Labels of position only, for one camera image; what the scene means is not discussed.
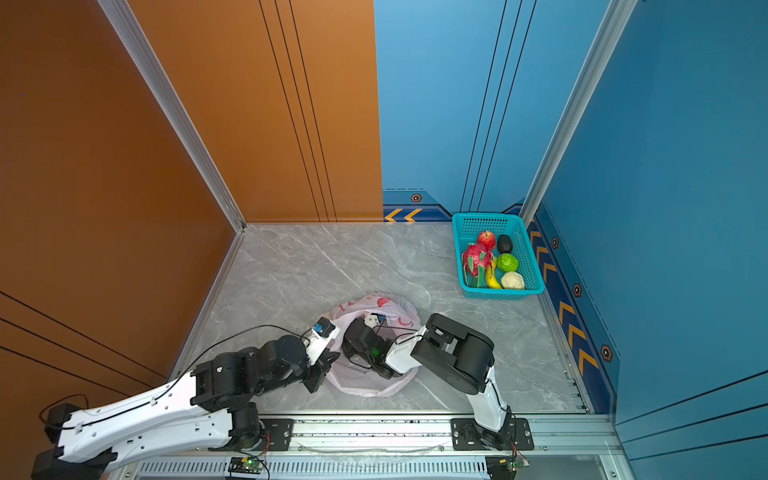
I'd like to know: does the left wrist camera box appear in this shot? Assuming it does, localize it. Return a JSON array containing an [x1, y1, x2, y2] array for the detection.
[[306, 317, 340, 365]]

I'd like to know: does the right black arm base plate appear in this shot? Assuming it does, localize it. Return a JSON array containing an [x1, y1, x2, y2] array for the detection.
[[450, 417, 535, 452]]

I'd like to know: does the red dragon fruit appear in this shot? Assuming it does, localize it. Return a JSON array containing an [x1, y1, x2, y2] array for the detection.
[[461, 244, 494, 288]]

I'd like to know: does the aluminium front rail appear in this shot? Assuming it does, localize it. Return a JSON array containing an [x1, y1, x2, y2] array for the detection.
[[111, 412, 634, 479]]

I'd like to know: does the yellow mango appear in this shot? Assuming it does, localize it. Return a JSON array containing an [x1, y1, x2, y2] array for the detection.
[[485, 264, 502, 290]]

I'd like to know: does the red apple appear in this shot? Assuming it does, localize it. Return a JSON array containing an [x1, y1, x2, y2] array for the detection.
[[477, 230, 496, 252]]

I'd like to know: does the teal plastic mesh basket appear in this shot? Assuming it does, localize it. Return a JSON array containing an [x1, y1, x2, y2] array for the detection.
[[452, 213, 545, 300]]

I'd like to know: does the left aluminium corner post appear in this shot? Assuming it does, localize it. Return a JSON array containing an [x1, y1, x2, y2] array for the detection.
[[98, 0, 247, 233]]

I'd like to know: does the right small circuit board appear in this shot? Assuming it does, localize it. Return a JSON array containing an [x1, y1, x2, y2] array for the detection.
[[485, 456, 530, 480]]

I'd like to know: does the right aluminium corner post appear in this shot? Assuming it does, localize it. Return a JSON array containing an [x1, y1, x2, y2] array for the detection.
[[519, 0, 638, 227]]

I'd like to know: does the beige round fruit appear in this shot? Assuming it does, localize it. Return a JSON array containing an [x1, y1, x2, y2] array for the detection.
[[500, 271, 526, 290]]

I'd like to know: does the green apple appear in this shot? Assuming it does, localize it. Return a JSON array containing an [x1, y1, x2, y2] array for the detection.
[[495, 254, 520, 272]]

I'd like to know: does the pink plastic bag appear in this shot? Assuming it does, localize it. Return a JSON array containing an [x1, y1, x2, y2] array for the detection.
[[324, 293, 423, 398]]

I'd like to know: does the aluminium corner post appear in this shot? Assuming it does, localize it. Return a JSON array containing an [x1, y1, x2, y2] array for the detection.
[[519, 0, 638, 227], [98, 0, 247, 233]]

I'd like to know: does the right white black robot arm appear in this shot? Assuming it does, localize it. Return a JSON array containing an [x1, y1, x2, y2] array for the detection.
[[341, 313, 515, 450]]

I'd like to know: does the left green circuit board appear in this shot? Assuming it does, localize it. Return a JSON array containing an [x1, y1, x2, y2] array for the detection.
[[226, 456, 271, 479]]

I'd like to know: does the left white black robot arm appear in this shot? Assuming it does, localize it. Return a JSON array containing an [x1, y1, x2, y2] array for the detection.
[[31, 333, 340, 479]]

